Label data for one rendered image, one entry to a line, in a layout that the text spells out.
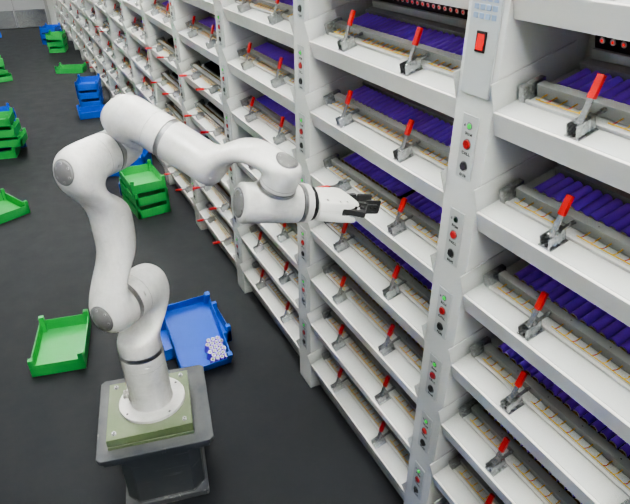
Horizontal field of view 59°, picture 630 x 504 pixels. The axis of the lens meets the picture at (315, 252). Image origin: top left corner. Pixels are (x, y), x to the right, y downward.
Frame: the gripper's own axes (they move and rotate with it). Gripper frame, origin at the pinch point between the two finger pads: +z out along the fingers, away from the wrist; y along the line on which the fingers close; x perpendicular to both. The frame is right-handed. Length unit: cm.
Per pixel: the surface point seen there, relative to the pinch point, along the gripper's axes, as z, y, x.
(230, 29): 4, -113, 22
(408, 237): 11.3, 4.0, -6.9
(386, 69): 0.5, -6.0, 28.8
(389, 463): 27, 8, -82
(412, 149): 8.7, -0.2, 13.3
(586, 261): 7, 50, 11
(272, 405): 12, -41, -98
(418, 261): 8.8, 12.2, -8.9
